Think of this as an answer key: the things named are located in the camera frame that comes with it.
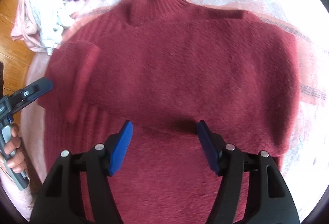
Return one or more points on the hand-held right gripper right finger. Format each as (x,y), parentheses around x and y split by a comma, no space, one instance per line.
(208,147)

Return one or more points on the white striped garment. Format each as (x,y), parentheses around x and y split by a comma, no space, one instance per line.
(43,8)

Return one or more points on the person's left hand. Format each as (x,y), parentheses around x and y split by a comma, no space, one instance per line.
(15,162)

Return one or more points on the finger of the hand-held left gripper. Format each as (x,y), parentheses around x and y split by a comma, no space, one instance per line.
(36,89)

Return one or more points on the pale pink garment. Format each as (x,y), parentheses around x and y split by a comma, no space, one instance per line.
(24,21)

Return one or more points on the dark red knit sweater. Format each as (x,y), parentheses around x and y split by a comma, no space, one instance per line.
(180,64)

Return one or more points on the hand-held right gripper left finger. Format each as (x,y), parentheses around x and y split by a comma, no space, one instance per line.
(122,147)

